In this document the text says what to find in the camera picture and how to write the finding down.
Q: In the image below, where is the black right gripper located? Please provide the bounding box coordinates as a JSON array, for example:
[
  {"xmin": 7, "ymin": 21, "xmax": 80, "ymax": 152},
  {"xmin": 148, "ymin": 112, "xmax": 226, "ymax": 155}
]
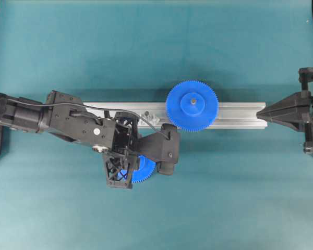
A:
[{"xmin": 256, "ymin": 67, "xmax": 313, "ymax": 155}]

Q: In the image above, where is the small blue plastic gear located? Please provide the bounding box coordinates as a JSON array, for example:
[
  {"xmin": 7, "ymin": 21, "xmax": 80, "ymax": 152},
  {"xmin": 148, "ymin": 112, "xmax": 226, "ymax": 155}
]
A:
[{"xmin": 129, "ymin": 155, "xmax": 156, "ymax": 183}]

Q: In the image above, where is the large blue plastic gear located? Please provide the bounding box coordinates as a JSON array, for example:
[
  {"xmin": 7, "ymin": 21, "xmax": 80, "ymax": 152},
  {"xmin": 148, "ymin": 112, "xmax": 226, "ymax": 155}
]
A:
[{"xmin": 165, "ymin": 80, "xmax": 219, "ymax": 132}]

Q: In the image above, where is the silver aluminium extrusion rail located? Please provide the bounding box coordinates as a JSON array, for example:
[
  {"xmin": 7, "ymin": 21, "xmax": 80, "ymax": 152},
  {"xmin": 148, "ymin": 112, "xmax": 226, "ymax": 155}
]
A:
[{"xmin": 84, "ymin": 102, "xmax": 267, "ymax": 129}]

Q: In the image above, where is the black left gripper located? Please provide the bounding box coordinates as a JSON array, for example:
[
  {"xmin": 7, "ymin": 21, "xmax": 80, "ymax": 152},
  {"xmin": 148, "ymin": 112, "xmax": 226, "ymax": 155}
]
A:
[{"xmin": 92, "ymin": 111, "xmax": 140, "ymax": 189}]

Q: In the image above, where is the black camera cable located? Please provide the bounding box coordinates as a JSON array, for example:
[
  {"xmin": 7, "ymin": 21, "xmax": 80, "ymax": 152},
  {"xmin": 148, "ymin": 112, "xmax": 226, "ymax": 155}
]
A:
[{"xmin": 0, "ymin": 98, "xmax": 171, "ymax": 140}]

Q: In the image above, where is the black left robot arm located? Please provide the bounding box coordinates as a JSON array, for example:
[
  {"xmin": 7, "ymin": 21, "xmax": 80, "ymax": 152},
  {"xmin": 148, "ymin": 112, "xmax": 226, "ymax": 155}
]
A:
[{"xmin": 0, "ymin": 91, "xmax": 139, "ymax": 189}]

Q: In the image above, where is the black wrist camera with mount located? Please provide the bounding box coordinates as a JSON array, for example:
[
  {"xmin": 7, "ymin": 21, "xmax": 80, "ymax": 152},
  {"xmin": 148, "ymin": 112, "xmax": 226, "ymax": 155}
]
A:
[{"xmin": 135, "ymin": 123, "xmax": 180, "ymax": 176}]

